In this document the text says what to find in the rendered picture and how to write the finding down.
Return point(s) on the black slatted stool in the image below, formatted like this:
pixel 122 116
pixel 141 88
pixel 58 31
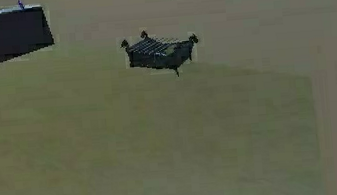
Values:
pixel 159 52

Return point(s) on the black cabinet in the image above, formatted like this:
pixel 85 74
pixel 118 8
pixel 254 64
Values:
pixel 7 34

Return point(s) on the blue white small object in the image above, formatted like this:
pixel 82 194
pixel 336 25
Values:
pixel 20 3

